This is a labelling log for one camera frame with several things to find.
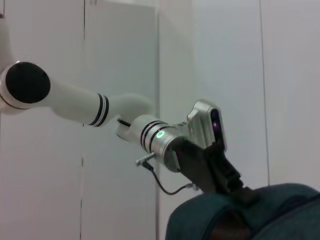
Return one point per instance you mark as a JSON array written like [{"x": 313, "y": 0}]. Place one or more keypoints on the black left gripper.
[{"x": 200, "y": 170}]

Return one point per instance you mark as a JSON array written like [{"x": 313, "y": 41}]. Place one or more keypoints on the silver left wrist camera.
[{"x": 202, "y": 125}]

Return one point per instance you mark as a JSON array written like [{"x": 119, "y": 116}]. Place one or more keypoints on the white and silver left arm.
[{"x": 75, "y": 105}]

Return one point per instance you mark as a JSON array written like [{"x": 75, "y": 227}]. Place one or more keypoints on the dark teal insulated lunch bag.
[{"x": 250, "y": 217}]

